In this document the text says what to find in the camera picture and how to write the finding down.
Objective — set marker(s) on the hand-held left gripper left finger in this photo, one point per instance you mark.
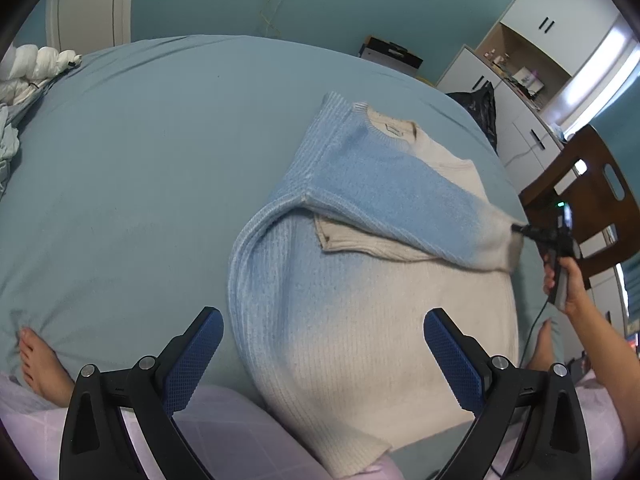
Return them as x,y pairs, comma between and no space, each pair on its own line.
192,365

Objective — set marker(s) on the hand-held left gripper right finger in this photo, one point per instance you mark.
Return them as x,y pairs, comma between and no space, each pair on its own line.
452,362

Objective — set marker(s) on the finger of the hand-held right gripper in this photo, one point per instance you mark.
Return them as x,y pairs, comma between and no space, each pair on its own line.
530,228
540,237

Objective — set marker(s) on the white and blue knit sweater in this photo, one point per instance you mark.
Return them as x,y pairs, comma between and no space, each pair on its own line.
375,335

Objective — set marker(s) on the person's right forearm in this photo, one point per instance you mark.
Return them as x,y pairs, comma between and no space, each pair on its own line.
605,350

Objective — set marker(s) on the person's right hand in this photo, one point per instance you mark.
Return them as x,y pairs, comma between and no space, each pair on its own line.
575,285

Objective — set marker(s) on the brown wooden chair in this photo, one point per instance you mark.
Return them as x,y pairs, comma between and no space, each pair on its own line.
595,185

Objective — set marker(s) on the pink checked pants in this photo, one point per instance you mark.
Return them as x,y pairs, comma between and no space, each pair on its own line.
225,435

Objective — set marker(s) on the person's right foot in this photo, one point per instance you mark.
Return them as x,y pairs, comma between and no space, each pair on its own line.
542,347

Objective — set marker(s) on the person's foot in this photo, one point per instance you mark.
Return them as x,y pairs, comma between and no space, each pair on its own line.
42,365
542,347

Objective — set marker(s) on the black trash bag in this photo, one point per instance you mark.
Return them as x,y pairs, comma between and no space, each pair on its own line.
477,110

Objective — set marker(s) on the person's left foot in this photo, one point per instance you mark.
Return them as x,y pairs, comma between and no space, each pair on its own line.
42,365

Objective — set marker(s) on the white box with pink print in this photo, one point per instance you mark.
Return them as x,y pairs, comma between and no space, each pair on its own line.
529,77

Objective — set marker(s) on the bright window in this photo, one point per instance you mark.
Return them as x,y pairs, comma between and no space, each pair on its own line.
600,75

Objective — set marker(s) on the bed with blue sheet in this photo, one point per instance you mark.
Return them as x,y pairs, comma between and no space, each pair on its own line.
150,160

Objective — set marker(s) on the black and white box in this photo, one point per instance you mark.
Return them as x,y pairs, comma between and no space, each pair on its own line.
390,54

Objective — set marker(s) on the grey crumpled cloth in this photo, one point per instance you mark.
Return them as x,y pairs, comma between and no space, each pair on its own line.
7,145

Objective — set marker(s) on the white puffy jacket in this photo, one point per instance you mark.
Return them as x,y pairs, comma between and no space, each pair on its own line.
30,70

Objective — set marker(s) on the white door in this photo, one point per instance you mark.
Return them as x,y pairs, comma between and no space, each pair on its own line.
90,5

